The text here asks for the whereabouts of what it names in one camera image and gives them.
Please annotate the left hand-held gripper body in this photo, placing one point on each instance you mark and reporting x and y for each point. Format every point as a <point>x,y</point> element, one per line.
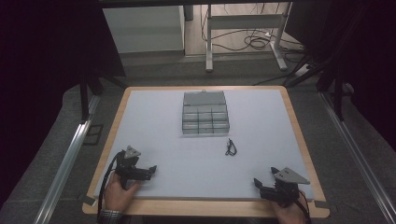
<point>127,169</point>

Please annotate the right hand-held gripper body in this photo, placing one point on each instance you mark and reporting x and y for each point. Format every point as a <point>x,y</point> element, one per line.
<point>285,191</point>

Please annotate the person's right hand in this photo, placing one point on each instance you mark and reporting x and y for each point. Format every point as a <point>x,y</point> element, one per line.
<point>291,214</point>

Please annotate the person's left hand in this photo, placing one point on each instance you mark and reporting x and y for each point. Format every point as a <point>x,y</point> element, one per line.
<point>116,196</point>

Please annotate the black tape piece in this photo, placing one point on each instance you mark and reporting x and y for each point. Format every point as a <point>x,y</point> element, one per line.
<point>321,204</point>
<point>87,199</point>

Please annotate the white wood-framed work board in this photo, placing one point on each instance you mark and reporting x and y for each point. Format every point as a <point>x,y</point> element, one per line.
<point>193,168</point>

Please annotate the clear plastic compartment box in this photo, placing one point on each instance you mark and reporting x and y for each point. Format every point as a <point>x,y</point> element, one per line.
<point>205,116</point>

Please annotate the black stand legs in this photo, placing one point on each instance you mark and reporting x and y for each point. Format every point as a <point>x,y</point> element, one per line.
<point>88,90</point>

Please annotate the white power strip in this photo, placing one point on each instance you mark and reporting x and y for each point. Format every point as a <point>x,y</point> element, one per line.
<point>302,71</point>

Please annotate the black tripod legs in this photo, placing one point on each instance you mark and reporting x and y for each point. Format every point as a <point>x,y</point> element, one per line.
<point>330,77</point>

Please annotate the black curtain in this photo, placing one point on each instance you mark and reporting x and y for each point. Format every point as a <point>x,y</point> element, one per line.
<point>367,62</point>
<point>46,77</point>

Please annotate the white cabinet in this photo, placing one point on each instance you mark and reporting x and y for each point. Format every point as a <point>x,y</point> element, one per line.
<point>143,29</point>

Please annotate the aluminium rail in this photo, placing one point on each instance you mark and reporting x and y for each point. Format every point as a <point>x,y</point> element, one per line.
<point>67,168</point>
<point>358,155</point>

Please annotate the white desk frame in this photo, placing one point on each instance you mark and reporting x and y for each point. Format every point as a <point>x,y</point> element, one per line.
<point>246,22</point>

